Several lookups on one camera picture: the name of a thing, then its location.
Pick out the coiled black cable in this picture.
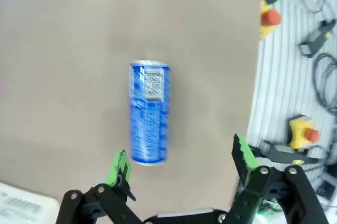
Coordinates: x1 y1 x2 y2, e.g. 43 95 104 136
314 53 337 116

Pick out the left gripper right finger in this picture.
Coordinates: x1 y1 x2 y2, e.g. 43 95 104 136
225 133 331 224

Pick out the cream folding shopping basket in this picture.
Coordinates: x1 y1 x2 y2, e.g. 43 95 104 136
0 181 60 224

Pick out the black power adapter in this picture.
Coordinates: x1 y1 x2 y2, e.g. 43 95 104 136
298 19 337 58

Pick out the blue Pocari Sweat can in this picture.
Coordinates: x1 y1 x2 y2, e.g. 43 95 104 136
128 59 172 167

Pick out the yellow emergency stop button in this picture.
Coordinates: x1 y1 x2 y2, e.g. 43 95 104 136
260 0 283 39
289 115 321 151

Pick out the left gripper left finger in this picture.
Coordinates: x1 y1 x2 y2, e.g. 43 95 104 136
55 149 145 224

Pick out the grey power adapter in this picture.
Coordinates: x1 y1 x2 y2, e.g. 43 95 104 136
262 139 329 167

